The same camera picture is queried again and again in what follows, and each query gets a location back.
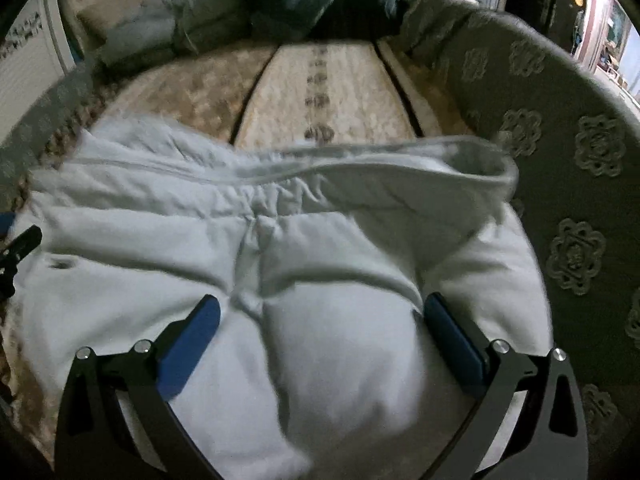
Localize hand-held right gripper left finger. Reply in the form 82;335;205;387
54;294;222;480

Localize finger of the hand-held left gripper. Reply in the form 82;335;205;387
0;212;44;306

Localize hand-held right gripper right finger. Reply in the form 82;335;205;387
422;291;589;480

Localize white padded pants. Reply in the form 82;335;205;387
10;115;556;480

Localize grey quilted garment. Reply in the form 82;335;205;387
97;0;256;68

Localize dark tall cabinet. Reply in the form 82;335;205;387
504;0;592;57

